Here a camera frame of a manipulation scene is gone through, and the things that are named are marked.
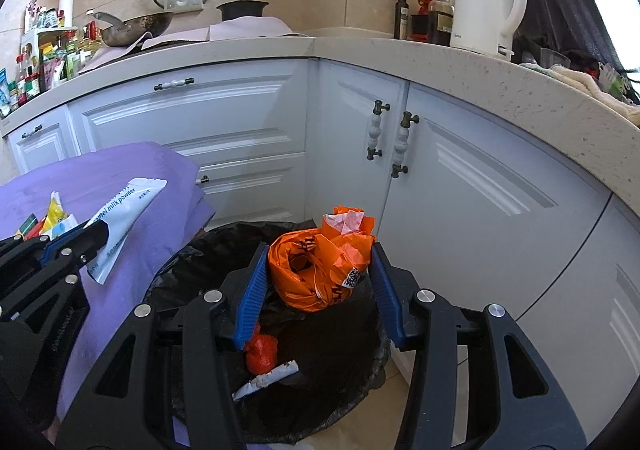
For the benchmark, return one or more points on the beige towel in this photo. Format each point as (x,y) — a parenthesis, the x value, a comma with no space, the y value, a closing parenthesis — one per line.
(585,82)

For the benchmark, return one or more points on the paper towel roll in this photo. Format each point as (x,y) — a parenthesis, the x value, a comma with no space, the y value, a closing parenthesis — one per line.
(66,7)

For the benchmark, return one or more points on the white kitchen cabinet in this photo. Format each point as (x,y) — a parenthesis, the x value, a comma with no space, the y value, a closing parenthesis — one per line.
(475,170)

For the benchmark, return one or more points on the drinking glass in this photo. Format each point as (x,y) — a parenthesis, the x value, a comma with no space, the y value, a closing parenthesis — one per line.
(554,59)

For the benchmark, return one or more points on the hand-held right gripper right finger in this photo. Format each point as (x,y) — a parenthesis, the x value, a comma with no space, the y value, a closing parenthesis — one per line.
(384,300)

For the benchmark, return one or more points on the small orange plastic scrap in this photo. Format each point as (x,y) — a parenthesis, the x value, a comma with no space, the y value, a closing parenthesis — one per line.
(262,352)

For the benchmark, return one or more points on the bin with black liner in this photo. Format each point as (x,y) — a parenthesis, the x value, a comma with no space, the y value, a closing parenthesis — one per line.
(320,370)

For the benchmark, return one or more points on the brown liquid glass bottle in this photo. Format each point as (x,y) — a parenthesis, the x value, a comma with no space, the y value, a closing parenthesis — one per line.
(440,22)

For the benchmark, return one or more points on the red jar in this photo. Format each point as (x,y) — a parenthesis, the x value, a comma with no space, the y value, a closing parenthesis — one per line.
(419,27)

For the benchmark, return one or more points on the white milk powder packet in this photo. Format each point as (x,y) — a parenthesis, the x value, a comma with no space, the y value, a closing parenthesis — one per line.
(125,210)

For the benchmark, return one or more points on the green and red wrapper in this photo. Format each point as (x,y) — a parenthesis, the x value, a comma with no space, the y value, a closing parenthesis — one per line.
(30,226)

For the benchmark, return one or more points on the black pot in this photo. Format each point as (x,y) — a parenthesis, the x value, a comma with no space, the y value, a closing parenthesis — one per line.
(241,10)

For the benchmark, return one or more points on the white electric kettle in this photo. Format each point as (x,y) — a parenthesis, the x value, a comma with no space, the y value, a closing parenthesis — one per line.
(477,5)

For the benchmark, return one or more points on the steel wok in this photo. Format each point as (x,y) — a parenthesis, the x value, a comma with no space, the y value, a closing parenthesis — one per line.
(135,27)

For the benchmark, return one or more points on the orange plastic bag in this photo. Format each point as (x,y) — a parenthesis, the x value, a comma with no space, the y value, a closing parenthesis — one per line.
(300,270)

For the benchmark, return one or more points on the purple cloth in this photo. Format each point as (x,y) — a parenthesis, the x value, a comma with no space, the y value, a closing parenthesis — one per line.
(125,165)

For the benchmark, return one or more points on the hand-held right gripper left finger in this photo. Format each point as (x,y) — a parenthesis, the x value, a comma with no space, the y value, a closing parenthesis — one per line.
(251,300)

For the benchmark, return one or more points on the white rolled paper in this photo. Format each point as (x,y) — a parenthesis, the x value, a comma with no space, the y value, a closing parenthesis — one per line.
(270,375)

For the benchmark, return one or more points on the group of condiment bottles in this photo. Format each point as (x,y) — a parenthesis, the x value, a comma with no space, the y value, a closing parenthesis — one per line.
(45,60)

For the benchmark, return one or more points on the yellow snack wrapper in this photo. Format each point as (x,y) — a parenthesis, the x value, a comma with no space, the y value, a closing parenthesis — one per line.
(56,215)

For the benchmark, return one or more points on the dark olive oil bottle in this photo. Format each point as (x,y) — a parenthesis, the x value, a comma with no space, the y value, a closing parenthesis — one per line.
(401,15)

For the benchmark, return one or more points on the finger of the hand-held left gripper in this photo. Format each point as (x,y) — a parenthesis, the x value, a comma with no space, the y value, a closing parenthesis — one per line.
(20,250)
(75,245)

